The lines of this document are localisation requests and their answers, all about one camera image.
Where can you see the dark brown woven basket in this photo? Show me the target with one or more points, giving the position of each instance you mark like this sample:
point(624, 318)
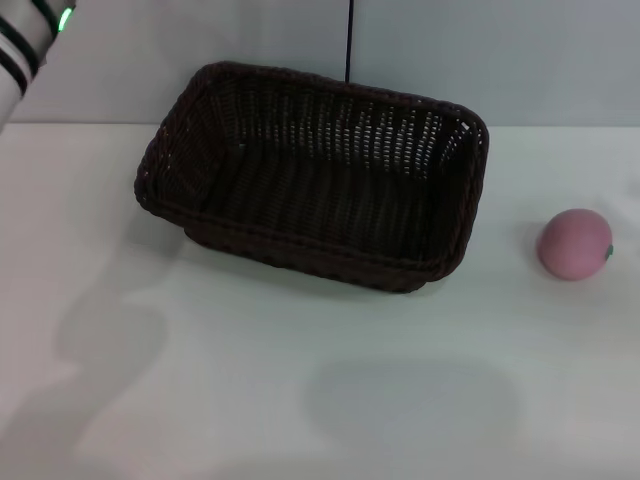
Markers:
point(320, 200)

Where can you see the pink toy peach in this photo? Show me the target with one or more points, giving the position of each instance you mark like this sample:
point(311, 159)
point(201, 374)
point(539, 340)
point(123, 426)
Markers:
point(575, 245)

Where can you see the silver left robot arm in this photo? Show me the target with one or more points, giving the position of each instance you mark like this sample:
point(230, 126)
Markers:
point(20, 50)

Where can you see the black vertical wall strip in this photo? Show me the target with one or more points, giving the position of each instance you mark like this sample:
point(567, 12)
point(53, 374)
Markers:
point(348, 40)

